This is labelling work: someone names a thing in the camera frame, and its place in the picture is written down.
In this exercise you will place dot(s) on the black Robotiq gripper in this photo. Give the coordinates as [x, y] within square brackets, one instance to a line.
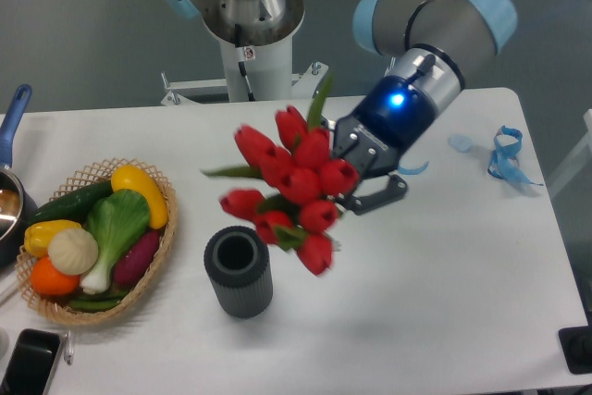
[374, 137]

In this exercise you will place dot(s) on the red tulip bouquet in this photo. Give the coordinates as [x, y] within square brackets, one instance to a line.
[307, 180]

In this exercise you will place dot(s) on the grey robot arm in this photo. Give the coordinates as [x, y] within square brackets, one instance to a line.
[435, 46]

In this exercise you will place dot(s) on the dark grey ribbed vase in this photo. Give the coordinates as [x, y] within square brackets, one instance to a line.
[237, 263]

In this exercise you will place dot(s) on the blue ribbon strip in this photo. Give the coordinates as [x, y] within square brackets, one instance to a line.
[413, 171]

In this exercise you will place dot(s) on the small pale blue cap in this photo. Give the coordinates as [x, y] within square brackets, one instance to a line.
[460, 143]

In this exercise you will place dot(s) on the blue ribbon bundle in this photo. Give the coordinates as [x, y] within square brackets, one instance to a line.
[503, 163]

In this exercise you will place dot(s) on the yellow squash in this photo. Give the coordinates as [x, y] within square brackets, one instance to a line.
[130, 177]

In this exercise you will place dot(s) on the green bok choy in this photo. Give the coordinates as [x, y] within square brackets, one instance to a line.
[116, 223]

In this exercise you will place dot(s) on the purple sweet potato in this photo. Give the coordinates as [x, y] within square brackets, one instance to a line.
[132, 266]

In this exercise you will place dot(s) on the black device at edge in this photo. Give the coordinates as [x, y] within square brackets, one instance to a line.
[576, 348]

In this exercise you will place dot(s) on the green cucumber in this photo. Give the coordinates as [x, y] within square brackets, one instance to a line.
[73, 206]

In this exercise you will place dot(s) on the white steamed bun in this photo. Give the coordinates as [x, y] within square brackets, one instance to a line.
[73, 251]

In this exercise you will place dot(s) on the green pea pods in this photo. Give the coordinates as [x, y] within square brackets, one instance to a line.
[95, 303]

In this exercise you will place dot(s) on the yellow bell pepper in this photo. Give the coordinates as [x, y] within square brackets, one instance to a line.
[38, 236]

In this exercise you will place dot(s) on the orange fruit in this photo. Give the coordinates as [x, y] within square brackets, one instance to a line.
[48, 281]

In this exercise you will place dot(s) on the woven wicker basket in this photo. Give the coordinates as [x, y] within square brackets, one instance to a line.
[100, 171]

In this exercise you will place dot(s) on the small clear clip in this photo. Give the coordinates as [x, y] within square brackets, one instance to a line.
[69, 347]

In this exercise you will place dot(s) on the black smartphone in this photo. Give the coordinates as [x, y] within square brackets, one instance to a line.
[32, 363]

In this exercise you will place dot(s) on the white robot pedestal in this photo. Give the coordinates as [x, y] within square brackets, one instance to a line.
[255, 41]

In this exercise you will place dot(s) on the white frame at right edge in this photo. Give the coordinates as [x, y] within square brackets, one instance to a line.
[573, 163]

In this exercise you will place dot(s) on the blue handled saucepan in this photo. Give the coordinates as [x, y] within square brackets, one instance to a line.
[17, 207]

